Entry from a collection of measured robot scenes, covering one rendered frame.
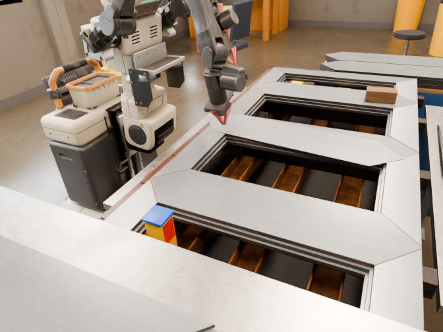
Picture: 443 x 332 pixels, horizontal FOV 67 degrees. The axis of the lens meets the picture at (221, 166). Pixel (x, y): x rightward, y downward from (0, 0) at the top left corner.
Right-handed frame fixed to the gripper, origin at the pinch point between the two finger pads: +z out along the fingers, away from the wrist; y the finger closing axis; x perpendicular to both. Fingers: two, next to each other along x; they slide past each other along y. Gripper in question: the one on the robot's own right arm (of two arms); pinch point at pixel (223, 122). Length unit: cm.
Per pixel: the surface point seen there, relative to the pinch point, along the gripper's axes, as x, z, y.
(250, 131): -4.2, 11.9, 10.7
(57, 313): -18, -32, -75
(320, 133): -29.0, 14.3, 17.8
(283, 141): -18.3, 11.5, 7.7
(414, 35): -64, 112, 307
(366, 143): -45.1, 14.2, 15.4
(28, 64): 350, 84, 154
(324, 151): -32.7, 11.5, 5.7
